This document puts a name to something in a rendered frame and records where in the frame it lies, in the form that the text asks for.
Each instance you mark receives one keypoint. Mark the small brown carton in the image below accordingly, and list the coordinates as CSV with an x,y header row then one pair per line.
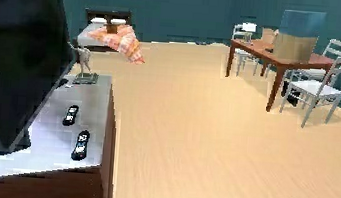
x,y
268,35

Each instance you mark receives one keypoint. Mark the white table lamp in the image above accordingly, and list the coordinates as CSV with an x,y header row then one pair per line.
x,y
249,29

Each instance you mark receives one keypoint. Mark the white pillow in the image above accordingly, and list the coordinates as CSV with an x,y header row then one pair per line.
x,y
118,21
98,20

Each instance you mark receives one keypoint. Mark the brown box on bed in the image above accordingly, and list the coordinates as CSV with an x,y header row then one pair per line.
x,y
112,28

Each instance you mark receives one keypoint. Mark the black television set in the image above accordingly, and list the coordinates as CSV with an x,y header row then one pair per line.
x,y
17,56

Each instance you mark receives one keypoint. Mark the grey figure statue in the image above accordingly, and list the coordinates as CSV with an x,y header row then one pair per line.
x,y
84,64

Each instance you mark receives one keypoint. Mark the white chair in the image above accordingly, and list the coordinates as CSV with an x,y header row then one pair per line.
x,y
241,55
335,51
316,88

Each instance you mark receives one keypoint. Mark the brown cabinet with grey top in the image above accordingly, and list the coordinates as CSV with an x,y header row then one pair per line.
x,y
73,167

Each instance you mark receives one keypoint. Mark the orange checked blanket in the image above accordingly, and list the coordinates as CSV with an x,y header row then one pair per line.
x,y
124,41

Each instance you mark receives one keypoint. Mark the black remote control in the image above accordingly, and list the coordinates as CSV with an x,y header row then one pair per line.
x,y
81,145
70,115

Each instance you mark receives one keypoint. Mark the bed with dark headboard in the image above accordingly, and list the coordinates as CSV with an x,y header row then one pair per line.
x,y
92,34

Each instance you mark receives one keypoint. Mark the brown wooden table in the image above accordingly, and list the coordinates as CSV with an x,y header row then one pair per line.
x,y
278,59

